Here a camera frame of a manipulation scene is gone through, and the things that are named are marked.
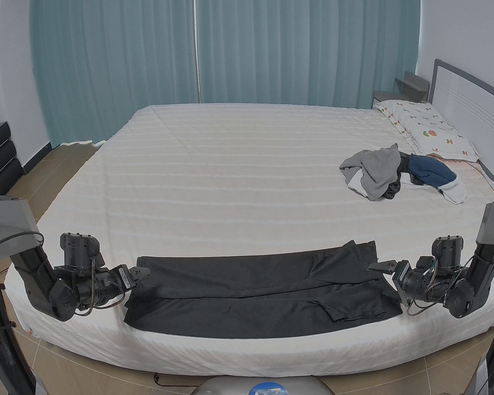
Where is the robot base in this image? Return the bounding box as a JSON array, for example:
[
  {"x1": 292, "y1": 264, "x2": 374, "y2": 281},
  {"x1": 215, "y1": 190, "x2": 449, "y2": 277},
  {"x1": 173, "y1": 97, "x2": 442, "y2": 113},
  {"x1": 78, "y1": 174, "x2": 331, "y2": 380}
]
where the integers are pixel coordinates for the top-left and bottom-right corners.
[{"x1": 191, "y1": 376, "x2": 344, "y2": 395}]

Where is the blue-green curtain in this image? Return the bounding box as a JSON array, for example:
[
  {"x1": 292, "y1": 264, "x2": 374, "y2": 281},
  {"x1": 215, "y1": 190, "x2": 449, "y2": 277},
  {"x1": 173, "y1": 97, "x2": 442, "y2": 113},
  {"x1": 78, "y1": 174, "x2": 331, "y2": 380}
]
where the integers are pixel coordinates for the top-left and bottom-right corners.
[
  {"x1": 195, "y1": 0, "x2": 421, "y2": 109},
  {"x1": 30, "y1": 0, "x2": 200, "y2": 148}
]

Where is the black T-shirt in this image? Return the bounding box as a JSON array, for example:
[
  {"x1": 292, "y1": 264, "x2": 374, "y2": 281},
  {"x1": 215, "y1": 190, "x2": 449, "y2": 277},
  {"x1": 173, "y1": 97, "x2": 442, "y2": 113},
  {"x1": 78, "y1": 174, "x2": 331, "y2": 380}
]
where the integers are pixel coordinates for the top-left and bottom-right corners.
[{"x1": 123, "y1": 240, "x2": 403, "y2": 339}]

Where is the grey bedside table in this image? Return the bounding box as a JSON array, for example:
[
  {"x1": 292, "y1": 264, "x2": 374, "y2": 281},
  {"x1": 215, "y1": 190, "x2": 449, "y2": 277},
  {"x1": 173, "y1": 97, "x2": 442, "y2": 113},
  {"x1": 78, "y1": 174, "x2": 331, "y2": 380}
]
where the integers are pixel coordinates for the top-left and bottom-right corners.
[{"x1": 372, "y1": 71, "x2": 431, "y2": 106}]

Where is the bed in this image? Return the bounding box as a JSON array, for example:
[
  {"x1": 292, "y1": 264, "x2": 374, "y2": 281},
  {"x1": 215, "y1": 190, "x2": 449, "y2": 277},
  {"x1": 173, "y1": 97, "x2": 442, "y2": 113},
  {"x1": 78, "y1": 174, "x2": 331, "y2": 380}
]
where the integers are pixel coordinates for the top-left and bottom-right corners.
[{"x1": 4, "y1": 59, "x2": 494, "y2": 377}]

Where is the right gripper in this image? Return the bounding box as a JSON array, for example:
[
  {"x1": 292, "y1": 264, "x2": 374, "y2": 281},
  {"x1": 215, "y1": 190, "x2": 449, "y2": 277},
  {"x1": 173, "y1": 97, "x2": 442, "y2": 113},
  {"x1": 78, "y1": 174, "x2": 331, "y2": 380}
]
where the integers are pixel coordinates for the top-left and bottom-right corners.
[{"x1": 367, "y1": 260, "x2": 422, "y2": 307}]

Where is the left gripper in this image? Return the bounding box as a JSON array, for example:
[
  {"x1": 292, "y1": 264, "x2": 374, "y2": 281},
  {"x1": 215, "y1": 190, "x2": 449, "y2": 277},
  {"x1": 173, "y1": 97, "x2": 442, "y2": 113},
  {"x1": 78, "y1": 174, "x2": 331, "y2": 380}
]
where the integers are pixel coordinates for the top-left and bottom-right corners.
[{"x1": 116, "y1": 264, "x2": 151, "y2": 293}]

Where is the pile of clothes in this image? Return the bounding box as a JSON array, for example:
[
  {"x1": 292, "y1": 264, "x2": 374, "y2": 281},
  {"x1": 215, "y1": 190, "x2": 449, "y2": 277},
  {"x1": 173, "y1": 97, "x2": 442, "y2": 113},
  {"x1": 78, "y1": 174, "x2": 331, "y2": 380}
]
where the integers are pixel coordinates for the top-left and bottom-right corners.
[{"x1": 339, "y1": 143, "x2": 468, "y2": 205}]

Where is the black cable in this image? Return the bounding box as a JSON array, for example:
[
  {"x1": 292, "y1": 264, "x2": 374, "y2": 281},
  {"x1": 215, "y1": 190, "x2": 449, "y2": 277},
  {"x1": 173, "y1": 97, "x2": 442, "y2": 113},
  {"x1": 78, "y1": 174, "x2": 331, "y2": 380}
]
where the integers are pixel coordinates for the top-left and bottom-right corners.
[{"x1": 153, "y1": 372, "x2": 198, "y2": 388}]

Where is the white printed pillow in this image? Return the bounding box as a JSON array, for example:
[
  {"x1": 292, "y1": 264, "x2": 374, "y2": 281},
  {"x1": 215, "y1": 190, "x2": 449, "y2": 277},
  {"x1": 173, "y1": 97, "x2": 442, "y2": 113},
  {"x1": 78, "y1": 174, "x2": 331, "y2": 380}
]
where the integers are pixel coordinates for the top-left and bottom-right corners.
[{"x1": 374, "y1": 99, "x2": 480, "y2": 163}]

